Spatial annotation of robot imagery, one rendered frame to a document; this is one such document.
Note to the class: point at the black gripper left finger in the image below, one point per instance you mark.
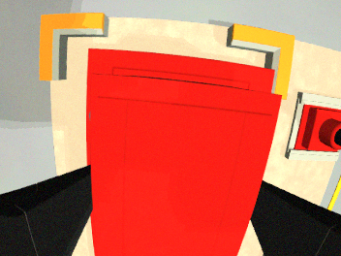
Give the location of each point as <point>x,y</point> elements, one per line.
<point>47,218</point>

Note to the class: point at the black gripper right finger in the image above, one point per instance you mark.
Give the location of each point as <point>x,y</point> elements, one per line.
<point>287,225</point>

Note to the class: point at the yellow rectangular frame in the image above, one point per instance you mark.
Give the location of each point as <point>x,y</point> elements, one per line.
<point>335,195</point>

